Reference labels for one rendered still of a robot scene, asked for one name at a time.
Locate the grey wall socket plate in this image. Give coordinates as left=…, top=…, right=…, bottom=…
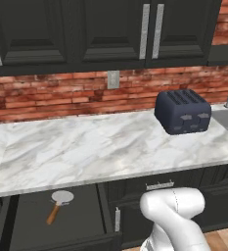
left=107, top=70, right=120, bottom=90

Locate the black drawer front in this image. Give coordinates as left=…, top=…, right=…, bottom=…
left=105, top=167, right=206, bottom=208

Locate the open black drawer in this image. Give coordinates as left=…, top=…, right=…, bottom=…
left=0, top=182, right=122, bottom=251

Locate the wooden handled pizza cutter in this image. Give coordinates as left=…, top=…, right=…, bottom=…
left=46, top=189, right=75, bottom=226

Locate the black cupboard door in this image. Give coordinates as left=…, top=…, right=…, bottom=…
left=114, top=199, right=159, bottom=250
left=197, top=162, right=228, bottom=233
left=0, top=0, right=72, bottom=76
left=146, top=0, right=223, bottom=69
left=68, top=0, right=152, bottom=73

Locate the black extractor hood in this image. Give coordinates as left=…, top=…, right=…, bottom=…
left=206, top=43, right=228, bottom=68

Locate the silver lower cupboard handle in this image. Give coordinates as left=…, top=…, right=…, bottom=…
left=114, top=206, right=121, bottom=233

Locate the silver drawer handle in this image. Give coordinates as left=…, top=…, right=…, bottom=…
left=145, top=178, right=175, bottom=191

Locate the black upper cupboard door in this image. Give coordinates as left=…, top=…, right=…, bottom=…
left=0, top=0, right=72, bottom=76
left=146, top=0, right=223, bottom=69
left=68, top=0, right=152, bottom=73

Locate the black lower cupboard door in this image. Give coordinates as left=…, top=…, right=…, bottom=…
left=197, top=162, right=228, bottom=233
left=114, top=199, right=159, bottom=250

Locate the dark blue toaster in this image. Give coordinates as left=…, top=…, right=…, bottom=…
left=154, top=88, right=212, bottom=136

